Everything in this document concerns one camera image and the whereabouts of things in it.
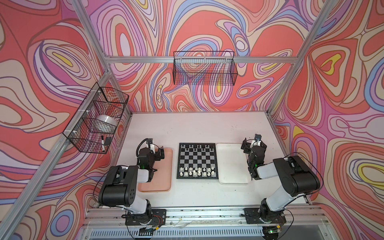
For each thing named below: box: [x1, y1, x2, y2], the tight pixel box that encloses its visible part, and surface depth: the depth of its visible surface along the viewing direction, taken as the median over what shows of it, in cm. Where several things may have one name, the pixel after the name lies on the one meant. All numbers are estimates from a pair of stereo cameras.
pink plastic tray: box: [138, 147, 173, 192], surface depth 89 cm
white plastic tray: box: [216, 143, 250, 184], surface depth 94 cm
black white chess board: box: [176, 142, 219, 180], surface depth 93 cm
